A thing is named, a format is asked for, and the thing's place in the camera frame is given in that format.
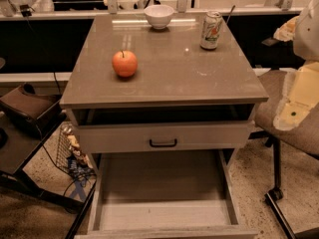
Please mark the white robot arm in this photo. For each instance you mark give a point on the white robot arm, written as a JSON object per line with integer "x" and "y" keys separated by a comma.
{"x": 303, "y": 30}

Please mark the grey drawer cabinet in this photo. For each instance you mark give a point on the grey drawer cabinet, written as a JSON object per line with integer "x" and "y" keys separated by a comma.
{"x": 176, "y": 80}

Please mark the red apple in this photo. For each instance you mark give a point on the red apple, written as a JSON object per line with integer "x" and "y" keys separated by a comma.
{"x": 125, "y": 63}

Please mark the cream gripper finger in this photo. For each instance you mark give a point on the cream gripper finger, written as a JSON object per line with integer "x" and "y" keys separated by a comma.
{"x": 305, "y": 89}
{"x": 290, "y": 115}

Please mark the wire basket with items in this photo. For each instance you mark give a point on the wire basket with items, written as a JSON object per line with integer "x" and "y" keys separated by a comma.
{"x": 69, "y": 156}

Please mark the white bowl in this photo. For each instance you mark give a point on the white bowl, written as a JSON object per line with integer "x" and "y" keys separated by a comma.
{"x": 159, "y": 16}

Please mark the open middle drawer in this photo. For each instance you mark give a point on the open middle drawer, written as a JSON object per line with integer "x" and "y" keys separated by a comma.
{"x": 165, "y": 195}

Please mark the dark side table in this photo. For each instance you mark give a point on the dark side table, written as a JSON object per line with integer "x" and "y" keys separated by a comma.
{"x": 16, "y": 151}

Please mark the brown box on table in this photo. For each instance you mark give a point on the brown box on table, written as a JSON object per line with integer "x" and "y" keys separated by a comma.
{"x": 31, "y": 112}

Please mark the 7up soda can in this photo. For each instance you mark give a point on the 7up soda can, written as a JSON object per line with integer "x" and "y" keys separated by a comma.
{"x": 212, "y": 22}

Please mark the brown fabric office chair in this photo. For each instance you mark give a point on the brown fabric office chair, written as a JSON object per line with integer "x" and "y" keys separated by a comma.
{"x": 305, "y": 138}

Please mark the closed top drawer black handle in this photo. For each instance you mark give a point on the closed top drawer black handle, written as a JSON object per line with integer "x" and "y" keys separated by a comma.
{"x": 163, "y": 136}

